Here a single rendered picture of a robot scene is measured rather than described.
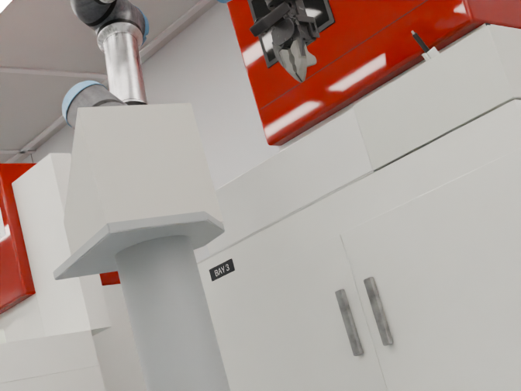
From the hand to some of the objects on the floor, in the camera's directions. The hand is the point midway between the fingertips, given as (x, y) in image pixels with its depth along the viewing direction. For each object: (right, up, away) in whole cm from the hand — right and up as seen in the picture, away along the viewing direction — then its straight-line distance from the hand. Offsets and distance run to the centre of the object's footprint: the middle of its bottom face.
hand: (298, 76), depth 217 cm
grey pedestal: (-18, -113, -42) cm, 122 cm away
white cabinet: (+50, -102, -10) cm, 114 cm away
